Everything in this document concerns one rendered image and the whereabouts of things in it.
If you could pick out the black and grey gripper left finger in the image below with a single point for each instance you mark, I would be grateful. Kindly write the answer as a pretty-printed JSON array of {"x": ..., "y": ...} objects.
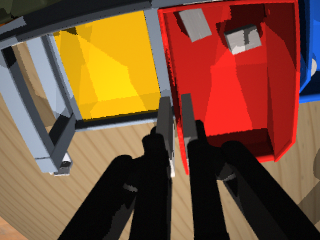
[{"x": 104, "y": 213}]

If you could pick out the red bin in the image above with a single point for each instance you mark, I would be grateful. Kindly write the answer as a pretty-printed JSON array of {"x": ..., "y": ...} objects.
[{"x": 251, "y": 97}]

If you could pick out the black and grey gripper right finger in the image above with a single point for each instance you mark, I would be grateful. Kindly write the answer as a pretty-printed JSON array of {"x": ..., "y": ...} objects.
[{"x": 269, "y": 210}]

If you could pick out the blue bin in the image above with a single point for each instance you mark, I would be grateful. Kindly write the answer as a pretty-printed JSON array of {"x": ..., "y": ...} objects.
[{"x": 309, "y": 16}]

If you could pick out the dark grey metal shelf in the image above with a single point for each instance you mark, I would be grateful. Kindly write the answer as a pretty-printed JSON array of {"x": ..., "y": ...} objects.
[{"x": 102, "y": 74}]

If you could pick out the grey metal block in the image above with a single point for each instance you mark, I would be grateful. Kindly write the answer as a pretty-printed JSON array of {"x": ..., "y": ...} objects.
[
  {"x": 195, "y": 24},
  {"x": 242, "y": 38}
]

